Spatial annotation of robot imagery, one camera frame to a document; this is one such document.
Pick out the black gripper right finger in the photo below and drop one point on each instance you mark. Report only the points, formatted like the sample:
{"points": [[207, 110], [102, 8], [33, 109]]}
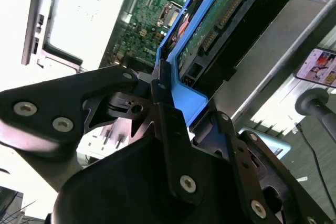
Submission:
{"points": [[262, 182]]}

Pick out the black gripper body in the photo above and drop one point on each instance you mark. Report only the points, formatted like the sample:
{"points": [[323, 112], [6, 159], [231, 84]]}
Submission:
{"points": [[118, 182]]}

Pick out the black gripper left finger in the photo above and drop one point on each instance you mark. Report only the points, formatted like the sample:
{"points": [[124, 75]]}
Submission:
{"points": [[52, 103]]}

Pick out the hard disk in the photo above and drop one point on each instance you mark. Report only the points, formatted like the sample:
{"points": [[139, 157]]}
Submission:
{"points": [[189, 95]]}

